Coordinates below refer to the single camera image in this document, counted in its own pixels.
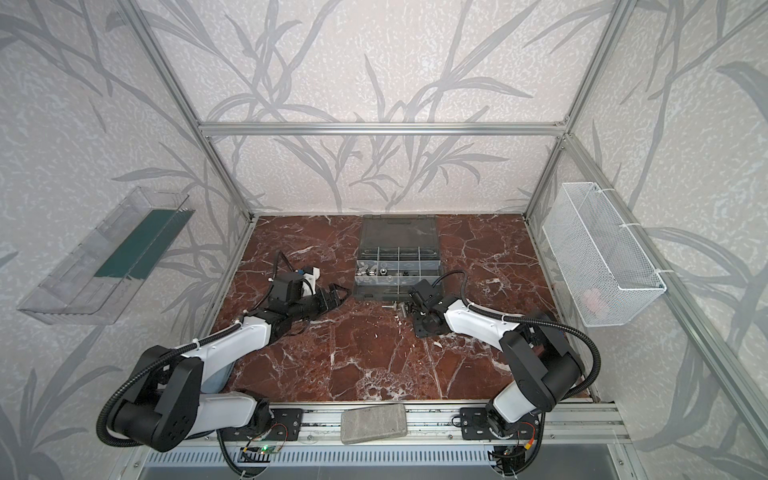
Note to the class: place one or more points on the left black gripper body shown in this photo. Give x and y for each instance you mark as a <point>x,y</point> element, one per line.
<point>320,301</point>

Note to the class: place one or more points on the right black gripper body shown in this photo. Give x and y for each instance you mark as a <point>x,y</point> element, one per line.
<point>421,305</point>

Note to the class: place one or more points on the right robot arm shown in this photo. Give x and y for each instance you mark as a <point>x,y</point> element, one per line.
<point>549,361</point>

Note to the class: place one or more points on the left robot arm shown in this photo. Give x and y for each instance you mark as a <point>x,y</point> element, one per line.
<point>162,403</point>

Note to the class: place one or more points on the clear compartment organizer box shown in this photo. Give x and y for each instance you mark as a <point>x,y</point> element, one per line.
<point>395,253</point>

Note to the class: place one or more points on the grey stone block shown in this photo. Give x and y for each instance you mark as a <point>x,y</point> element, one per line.
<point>373,423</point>

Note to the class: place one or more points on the white ventilation grille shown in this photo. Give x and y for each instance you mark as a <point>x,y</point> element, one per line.
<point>472,455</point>

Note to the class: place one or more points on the green mat on shelf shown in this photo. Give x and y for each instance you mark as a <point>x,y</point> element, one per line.
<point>139,253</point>

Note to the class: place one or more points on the pink object in basket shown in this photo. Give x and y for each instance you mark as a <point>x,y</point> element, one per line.
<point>595,303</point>

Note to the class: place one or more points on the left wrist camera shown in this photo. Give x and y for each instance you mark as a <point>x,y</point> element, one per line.
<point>310,277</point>

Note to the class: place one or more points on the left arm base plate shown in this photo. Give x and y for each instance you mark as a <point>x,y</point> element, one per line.
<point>284,425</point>

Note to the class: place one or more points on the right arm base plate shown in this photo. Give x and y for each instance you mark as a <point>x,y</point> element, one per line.
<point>474,424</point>

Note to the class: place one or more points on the white wire mesh basket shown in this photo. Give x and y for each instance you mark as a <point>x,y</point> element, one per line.
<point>595,247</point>

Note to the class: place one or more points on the clear acrylic wall shelf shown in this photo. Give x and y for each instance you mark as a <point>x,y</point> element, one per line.
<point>70,294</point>

